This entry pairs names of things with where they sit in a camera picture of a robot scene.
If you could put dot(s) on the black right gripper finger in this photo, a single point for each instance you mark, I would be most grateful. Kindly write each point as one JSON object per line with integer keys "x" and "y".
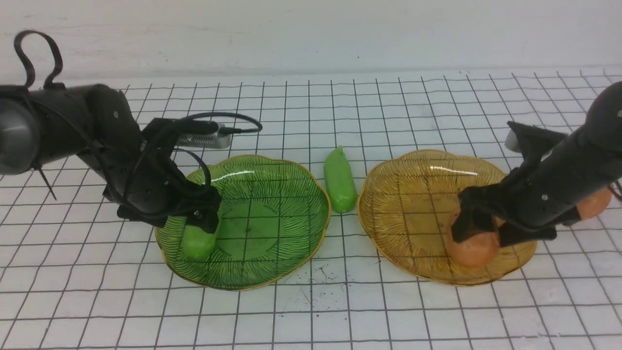
{"x": 472, "y": 219}
{"x": 510, "y": 235}

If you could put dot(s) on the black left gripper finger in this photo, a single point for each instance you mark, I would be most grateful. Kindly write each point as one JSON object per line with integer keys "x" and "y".
{"x": 132, "y": 215}
{"x": 206, "y": 216}

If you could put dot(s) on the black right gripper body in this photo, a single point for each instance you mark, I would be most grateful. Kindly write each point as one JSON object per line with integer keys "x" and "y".
{"x": 505, "y": 201}

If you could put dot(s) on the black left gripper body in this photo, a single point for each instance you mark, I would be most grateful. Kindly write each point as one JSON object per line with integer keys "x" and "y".
{"x": 142, "y": 175}

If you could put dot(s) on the green cucumber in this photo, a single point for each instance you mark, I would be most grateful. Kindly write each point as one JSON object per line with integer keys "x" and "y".
{"x": 198, "y": 244}
{"x": 339, "y": 181}

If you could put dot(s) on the brown potato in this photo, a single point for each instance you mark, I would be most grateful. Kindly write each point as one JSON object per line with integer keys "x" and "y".
{"x": 595, "y": 204}
{"x": 476, "y": 251}

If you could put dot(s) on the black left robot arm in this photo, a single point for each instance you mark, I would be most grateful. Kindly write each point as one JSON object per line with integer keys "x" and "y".
{"x": 95, "y": 124}

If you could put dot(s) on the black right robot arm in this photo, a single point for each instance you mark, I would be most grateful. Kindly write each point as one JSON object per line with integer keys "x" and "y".
{"x": 558, "y": 172}

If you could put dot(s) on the amber glass plate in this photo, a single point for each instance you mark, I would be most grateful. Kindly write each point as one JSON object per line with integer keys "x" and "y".
{"x": 407, "y": 204}

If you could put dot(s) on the green glass plate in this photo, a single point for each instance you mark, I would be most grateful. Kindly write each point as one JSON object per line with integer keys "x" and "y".
{"x": 273, "y": 219}

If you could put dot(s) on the white checkered tablecloth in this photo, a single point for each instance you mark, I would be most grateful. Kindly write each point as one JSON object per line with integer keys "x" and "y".
{"x": 75, "y": 277}

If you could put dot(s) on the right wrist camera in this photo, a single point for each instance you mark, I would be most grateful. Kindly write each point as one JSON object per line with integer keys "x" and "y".
{"x": 511, "y": 142}

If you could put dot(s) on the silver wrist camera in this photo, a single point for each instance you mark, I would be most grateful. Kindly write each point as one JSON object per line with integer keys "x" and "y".
{"x": 214, "y": 138}

